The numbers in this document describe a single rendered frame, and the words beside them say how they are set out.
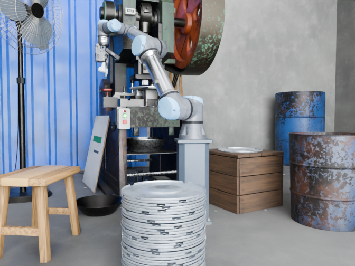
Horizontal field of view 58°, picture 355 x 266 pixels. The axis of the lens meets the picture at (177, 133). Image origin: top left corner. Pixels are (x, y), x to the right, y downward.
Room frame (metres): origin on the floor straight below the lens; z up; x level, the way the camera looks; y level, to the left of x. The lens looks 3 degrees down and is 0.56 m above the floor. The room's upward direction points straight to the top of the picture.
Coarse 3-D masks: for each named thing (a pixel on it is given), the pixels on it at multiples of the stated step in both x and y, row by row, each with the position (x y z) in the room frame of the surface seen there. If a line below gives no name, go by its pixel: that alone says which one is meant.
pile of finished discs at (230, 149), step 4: (220, 148) 2.19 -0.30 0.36; (224, 148) 2.23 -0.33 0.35; (228, 148) 2.24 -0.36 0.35; (232, 148) 2.23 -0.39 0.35; (236, 148) 2.17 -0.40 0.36; (240, 148) 2.17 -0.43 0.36; (244, 148) 2.23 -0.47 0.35; (248, 148) 2.23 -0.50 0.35; (252, 148) 2.21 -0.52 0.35; (232, 152) 1.99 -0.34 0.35; (236, 152) 1.98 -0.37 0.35; (240, 152) 1.97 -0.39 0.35; (244, 152) 1.97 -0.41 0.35; (248, 152) 1.97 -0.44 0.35; (252, 152) 1.98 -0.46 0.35; (256, 152) 2.00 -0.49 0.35
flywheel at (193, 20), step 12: (180, 0) 2.77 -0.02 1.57; (192, 0) 2.55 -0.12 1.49; (180, 12) 2.77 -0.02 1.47; (192, 12) 2.55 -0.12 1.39; (192, 24) 2.55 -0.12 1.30; (180, 36) 2.84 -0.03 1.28; (192, 36) 2.55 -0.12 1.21; (180, 48) 2.77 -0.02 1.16; (192, 48) 2.55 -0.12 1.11; (180, 60) 2.71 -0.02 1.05
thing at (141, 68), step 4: (140, 60) 2.38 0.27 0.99; (136, 64) 2.43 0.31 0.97; (140, 64) 2.39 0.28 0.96; (144, 64) 2.38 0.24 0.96; (136, 68) 2.43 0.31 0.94; (140, 68) 2.39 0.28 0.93; (144, 68) 2.36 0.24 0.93; (136, 72) 2.43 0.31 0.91; (140, 72) 2.39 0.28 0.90; (144, 72) 2.38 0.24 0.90; (148, 72) 2.39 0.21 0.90
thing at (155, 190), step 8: (136, 184) 1.19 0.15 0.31; (144, 184) 1.19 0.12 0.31; (152, 184) 1.19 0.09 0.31; (160, 184) 1.19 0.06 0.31; (168, 184) 1.19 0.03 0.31; (176, 184) 1.19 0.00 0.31; (184, 184) 1.19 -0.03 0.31; (192, 184) 1.19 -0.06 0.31; (128, 192) 1.06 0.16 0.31; (136, 192) 1.06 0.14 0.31; (144, 192) 1.06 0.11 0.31; (152, 192) 1.05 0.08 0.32; (160, 192) 1.04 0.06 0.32; (168, 192) 1.04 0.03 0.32; (176, 192) 1.05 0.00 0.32; (184, 192) 1.06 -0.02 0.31; (192, 192) 1.06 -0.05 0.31; (200, 192) 1.06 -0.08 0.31; (152, 200) 0.96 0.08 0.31; (160, 200) 0.95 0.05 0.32; (168, 200) 0.95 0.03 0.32; (176, 200) 0.96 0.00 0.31
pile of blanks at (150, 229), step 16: (128, 208) 1.00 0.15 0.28; (144, 208) 0.96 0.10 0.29; (160, 208) 0.95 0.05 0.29; (176, 208) 0.96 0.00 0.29; (192, 208) 0.99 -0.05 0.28; (128, 224) 1.00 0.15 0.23; (144, 224) 0.96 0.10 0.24; (160, 224) 0.97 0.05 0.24; (176, 224) 0.96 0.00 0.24; (192, 224) 0.99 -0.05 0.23; (128, 240) 1.00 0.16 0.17; (144, 240) 0.96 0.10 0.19; (160, 240) 0.95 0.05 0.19; (176, 240) 0.96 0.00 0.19; (192, 240) 0.99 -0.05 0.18; (128, 256) 1.00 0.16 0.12; (144, 256) 0.96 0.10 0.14; (160, 256) 0.95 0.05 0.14; (176, 256) 0.96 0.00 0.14; (192, 256) 1.00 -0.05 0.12
